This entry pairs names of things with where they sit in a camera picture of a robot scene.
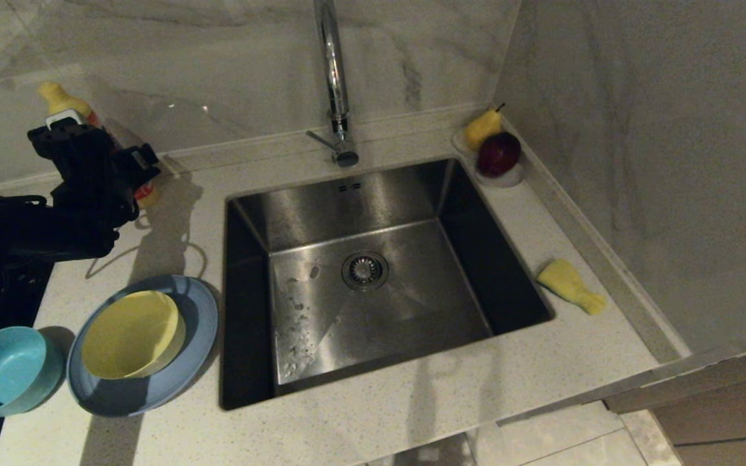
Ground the orange label dish soap bottle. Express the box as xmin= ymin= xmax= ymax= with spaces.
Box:
xmin=38 ymin=82 xmax=161 ymax=209

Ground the stainless steel sink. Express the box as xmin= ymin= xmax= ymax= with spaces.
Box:
xmin=220 ymin=157 xmax=555 ymax=412

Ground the yellow green sponge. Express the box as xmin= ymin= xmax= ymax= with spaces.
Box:
xmin=536 ymin=259 xmax=607 ymax=316

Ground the yellow bowl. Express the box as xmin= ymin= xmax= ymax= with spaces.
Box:
xmin=82 ymin=290 xmax=187 ymax=380

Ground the teal bowl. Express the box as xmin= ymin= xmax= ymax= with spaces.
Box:
xmin=0 ymin=326 xmax=66 ymax=417

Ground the grey blue plate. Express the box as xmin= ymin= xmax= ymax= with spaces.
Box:
xmin=67 ymin=275 xmax=220 ymax=417

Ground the chrome faucet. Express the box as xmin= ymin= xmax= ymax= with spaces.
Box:
xmin=305 ymin=0 xmax=361 ymax=169

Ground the round metal drain strainer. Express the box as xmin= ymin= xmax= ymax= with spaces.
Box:
xmin=341 ymin=250 xmax=390 ymax=292

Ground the yellow pear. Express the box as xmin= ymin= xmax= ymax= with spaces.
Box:
xmin=464 ymin=102 xmax=506 ymax=151

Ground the dark red apple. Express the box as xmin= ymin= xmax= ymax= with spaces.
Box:
xmin=475 ymin=131 xmax=523 ymax=179

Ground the small white dish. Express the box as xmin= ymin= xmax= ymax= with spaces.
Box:
xmin=452 ymin=128 xmax=526 ymax=189

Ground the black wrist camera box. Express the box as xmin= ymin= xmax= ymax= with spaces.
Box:
xmin=28 ymin=122 xmax=116 ymax=164

